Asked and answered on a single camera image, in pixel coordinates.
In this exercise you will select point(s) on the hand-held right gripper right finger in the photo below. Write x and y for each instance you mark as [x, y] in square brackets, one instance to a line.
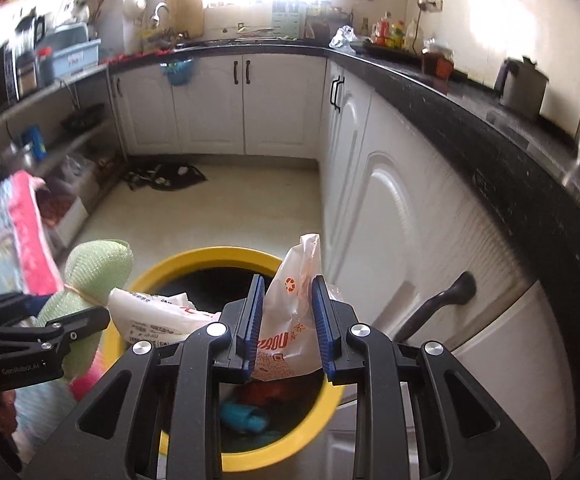
[322, 330]

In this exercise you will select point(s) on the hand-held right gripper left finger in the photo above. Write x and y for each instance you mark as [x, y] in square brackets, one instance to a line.
[252, 330]

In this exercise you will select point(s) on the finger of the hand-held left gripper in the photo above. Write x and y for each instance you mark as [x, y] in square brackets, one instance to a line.
[9, 307]
[69, 330]

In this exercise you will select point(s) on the white bag with orange print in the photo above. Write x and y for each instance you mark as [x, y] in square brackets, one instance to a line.
[290, 320]

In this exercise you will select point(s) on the red mesh scrubber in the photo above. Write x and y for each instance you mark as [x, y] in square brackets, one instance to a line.
[270, 392]

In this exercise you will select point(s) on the light green towel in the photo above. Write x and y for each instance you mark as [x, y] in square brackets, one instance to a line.
[94, 265]

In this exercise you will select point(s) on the white bag with black print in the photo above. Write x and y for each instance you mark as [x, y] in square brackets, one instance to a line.
[154, 317]

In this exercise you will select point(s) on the blue towel bundle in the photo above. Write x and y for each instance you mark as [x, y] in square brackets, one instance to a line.
[242, 417]

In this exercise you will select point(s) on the yellow rim trash bin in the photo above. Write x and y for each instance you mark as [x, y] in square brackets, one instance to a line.
[194, 260]

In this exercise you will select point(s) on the pink blanket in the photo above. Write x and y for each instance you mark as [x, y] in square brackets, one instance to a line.
[34, 240]

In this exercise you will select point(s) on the white cardboard box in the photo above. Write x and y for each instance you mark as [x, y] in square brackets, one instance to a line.
[69, 220]

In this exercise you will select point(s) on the clear plastic container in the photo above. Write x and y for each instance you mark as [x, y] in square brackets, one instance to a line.
[80, 170]

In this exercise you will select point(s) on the black floor mat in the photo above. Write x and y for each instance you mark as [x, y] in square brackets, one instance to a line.
[164, 177]

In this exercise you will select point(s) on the black wok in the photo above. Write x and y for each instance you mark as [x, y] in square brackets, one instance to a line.
[83, 117]

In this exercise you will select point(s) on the metal shelf rack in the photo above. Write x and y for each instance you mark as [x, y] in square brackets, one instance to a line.
[44, 92]

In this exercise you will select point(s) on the dark jar with red cap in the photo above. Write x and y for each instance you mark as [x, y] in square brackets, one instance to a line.
[45, 67]

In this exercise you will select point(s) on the black countertop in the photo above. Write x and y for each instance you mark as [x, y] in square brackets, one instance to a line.
[495, 150]

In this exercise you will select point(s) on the blue dish basin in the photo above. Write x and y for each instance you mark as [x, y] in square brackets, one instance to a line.
[77, 57]

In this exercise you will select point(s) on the blue hanging basket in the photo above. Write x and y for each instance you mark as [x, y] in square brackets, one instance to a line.
[177, 74]

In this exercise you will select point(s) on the black electric kettle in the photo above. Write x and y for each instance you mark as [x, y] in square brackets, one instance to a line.
[28, 32]

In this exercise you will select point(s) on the clear plastic bag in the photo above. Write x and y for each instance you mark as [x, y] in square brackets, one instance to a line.
[342, 40]

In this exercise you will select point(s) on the red lidded jar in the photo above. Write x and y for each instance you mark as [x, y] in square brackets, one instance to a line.
[437, 62]

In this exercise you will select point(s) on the red label bottle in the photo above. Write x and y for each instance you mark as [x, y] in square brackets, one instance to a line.
[383, 30]

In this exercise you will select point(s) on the steel kettle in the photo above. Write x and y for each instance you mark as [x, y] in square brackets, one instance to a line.
[520, 90]

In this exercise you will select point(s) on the teal drawer organizer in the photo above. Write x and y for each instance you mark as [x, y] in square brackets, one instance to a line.
[288, 20]

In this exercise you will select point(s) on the wooden cutting board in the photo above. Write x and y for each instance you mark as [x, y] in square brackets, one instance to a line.
[184, 12]

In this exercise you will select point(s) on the kitchen faucet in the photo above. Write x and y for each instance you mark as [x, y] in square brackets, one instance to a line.
[158, 14]

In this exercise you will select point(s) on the white round wall holder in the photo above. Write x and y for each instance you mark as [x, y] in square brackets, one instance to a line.
[134, 10]

